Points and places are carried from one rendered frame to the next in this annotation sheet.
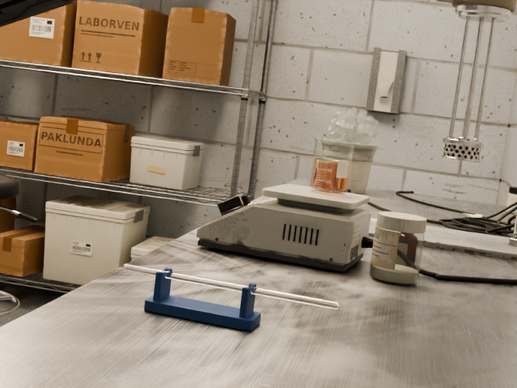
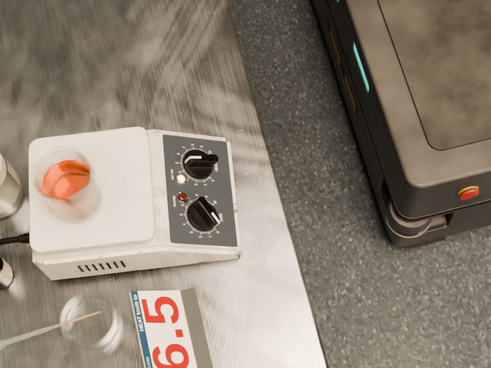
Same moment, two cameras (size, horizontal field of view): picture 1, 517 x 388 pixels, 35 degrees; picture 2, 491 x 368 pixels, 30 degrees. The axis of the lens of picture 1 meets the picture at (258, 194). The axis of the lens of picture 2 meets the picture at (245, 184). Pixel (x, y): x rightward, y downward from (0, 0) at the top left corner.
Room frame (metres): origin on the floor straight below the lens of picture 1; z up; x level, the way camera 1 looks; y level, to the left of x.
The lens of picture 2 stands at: (1.43, -0.02, 1.65)
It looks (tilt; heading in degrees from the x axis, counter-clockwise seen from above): 68 degrees down; 165
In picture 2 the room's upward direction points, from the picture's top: 9 degrees counter-clockwise
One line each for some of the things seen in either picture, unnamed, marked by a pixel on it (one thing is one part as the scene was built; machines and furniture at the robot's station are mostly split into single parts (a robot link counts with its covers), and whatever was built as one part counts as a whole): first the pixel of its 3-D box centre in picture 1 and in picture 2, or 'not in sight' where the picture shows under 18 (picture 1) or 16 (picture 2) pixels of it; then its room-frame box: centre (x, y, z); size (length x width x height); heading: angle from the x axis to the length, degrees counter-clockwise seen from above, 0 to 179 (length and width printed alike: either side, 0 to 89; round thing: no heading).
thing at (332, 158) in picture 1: (329, 165); (72, 186); (1.06, -0.09, 0.87); 0.06 x 0.05 x 0.08; 60
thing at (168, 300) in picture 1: (204, 297); not in sight; (0.70, 0.04, 0.77); 0.10 x 0.03 x 0.04; 75
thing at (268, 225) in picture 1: (294, 225); (125, 201); (1.05, -0.05, 0.79); 0.22 x 0.13 x 0.08; 72
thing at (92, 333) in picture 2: not in sight; (89, 321); (1.15, -0.13, 0.76); 0.06 x 0.06 x 0.02
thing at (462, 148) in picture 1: (471, 85); not in sight; (1.36, -0.33, 1.02); 0.07 x 0.07 x 0.25
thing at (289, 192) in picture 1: (317, 195); (90, 189); (1.05, -0.08, 0.83); 0.12 x 0.12 x 0.01; 72
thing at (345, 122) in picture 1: (348, 148); not in sight; (2.04, -0.21, 0.86); 0.14 x 0.14 x 0.21
